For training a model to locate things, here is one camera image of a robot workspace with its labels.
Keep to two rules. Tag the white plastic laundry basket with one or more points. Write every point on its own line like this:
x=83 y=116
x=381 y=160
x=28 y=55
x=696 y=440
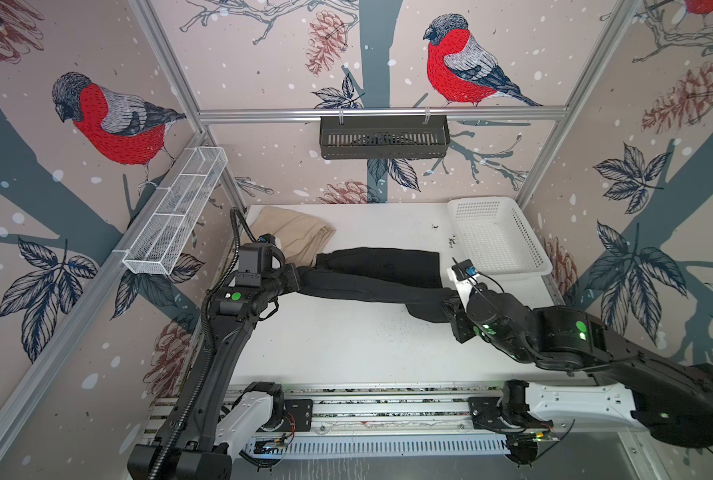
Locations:
x=494 y=234

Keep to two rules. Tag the white wire mesh shelf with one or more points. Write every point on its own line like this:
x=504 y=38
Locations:
x=164 y=236

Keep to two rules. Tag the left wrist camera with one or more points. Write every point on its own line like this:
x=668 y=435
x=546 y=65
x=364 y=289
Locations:
x=268 y=240

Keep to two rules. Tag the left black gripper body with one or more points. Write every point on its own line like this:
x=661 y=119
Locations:
x=286 y=279

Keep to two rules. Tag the black hanging wire basket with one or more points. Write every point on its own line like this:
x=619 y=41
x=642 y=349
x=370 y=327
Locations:
x=384 y=137

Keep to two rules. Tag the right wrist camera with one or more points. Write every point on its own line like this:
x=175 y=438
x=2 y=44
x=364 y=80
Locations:
x=463 y=276

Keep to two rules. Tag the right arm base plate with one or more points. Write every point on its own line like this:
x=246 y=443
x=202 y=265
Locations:
x=504 y=416

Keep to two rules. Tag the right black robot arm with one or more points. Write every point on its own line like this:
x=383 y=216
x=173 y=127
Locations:
x=673 y=402

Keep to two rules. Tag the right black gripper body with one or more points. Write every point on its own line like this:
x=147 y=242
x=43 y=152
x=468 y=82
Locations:
x=460 y=326

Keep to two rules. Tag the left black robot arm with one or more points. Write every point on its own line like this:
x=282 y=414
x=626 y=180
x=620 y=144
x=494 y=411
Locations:
x=201 y=439

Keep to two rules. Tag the beige drawstring shorts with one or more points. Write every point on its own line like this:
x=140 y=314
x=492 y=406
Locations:
x=301 y=237

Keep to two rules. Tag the horizontal aluminium frame bar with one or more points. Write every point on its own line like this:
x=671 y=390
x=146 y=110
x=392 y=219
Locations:
x=496 y=113

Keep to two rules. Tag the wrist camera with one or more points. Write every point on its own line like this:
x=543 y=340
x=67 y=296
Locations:
x=268 y=240
x=463 y=276

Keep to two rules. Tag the black shorts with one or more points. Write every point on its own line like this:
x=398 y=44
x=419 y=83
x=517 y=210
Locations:
x=383 y=275

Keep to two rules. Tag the aluminium mounting rail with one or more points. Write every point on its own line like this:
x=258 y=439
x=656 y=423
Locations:
x=443 y=408

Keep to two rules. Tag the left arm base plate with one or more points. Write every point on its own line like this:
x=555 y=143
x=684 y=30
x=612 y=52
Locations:
x=298 y=414

